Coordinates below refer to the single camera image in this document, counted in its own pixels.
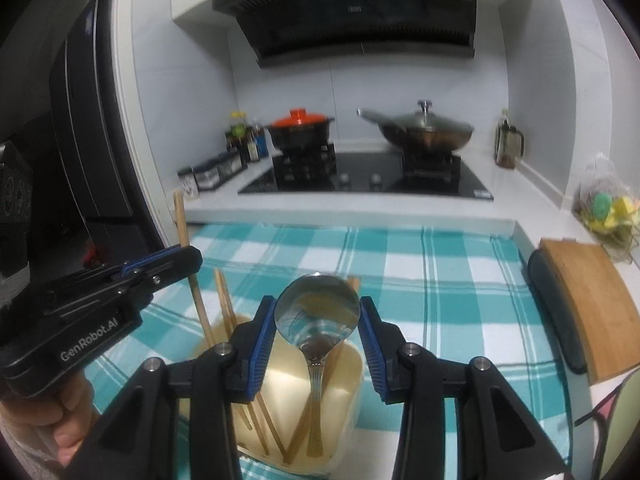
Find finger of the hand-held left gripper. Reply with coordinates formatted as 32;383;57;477
121;264;200;307
119;243;204;282

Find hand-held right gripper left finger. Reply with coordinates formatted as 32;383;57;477
65;296;278;480

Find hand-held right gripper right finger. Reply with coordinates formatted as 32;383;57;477
359;296;571;480

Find cream utensil holder box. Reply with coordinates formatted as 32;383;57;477
184;309;364;477

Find large steel spoon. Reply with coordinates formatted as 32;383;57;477
274;272;362;459

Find person's left hand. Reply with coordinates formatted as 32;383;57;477
0;384;102;469

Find red plastic item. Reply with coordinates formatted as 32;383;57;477
82;244;109;269

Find spice jar rack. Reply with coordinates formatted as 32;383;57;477
177;149;249;201

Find teal checked tablecloth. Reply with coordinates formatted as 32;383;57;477
81;223;574;480

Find dark sauce bottle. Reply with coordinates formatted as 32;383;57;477
224;130;246;167

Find dark refrigerator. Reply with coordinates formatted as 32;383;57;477
49;0;162;272

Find yellow-capped oil bottle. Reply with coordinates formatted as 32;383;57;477
229;111;251;162

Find blue-labelled sauce bottle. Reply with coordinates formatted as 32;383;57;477
248;118;271;162

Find black glass gas hob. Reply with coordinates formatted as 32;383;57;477
236;151;496;204

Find black pot with red lid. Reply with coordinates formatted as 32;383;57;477
264;108;336;152

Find dark wok with glass lid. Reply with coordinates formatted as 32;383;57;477
355;99;475;152

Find wooden cutting board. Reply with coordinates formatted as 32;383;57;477
538;238;640;387

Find green cutting board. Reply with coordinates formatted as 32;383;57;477
594;374;640;480

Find plastic bag of sponges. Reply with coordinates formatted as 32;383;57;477
579;154;640;242

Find black range hood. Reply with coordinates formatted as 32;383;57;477
211;0;492;69

